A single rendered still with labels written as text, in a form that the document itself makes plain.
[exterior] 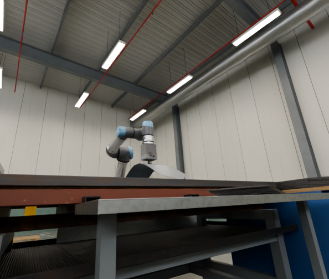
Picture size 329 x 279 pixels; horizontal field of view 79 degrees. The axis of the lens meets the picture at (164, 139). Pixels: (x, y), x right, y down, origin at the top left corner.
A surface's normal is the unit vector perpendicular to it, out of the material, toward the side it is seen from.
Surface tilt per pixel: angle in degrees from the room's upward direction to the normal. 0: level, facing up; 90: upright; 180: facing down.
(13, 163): 90
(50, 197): 90
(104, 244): 90
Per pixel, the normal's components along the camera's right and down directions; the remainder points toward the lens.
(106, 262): 0.54, -0.30
